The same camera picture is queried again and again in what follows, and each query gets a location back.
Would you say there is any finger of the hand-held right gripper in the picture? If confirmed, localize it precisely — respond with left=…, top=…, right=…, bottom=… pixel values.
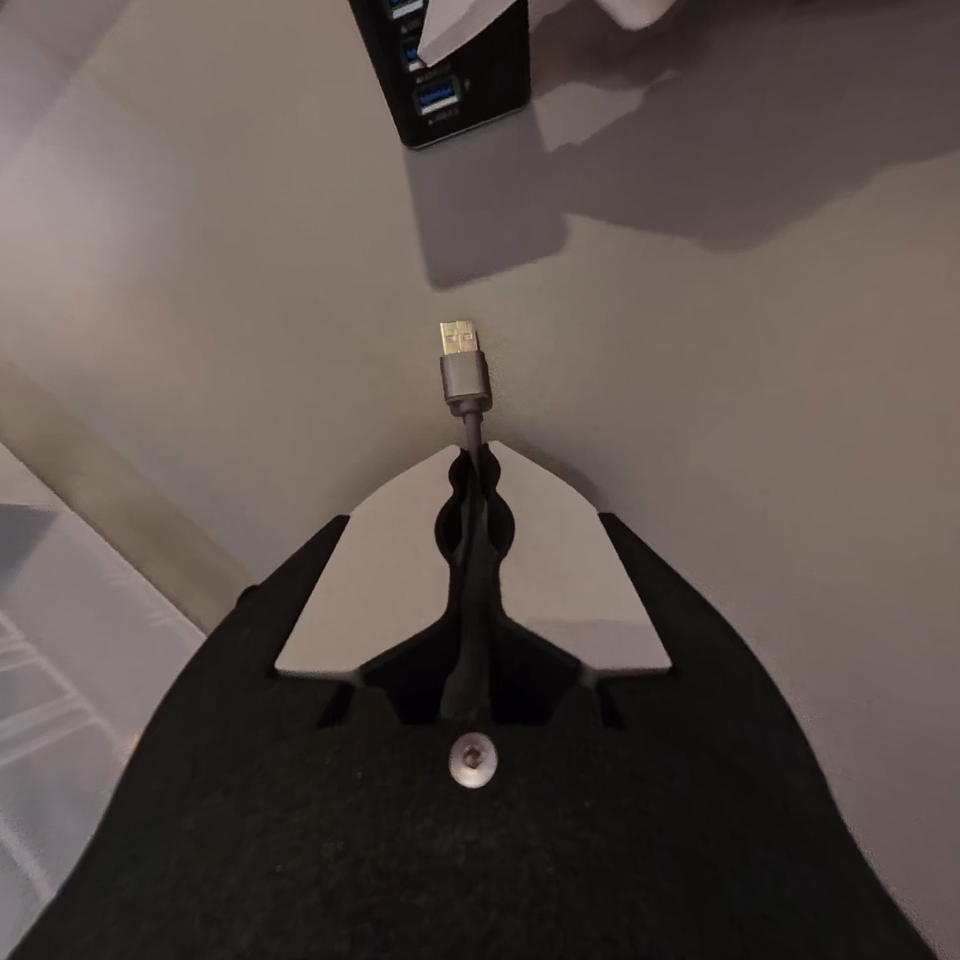
left=416, top=0, right=519, bottom=65
left=592, top=0, right=676, bottom=33

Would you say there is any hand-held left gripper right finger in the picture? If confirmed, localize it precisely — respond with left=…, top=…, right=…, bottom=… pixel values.
left=483, top=442, right=675, bottom=685

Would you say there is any clear plastic bin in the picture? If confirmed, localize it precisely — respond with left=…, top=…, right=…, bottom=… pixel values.
left=0, top=442, right=207, bottom=924

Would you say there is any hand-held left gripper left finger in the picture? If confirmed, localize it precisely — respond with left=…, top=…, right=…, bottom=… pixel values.
left=273, top=444, right=470, bottom=684

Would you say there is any grey usb cable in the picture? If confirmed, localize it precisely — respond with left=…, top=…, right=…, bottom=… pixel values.
left=438, top=320, right=496, bottom=721

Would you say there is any black rectangular usb hub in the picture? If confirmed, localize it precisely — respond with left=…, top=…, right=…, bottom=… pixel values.
left=348, top=0, right=534, bottom=151

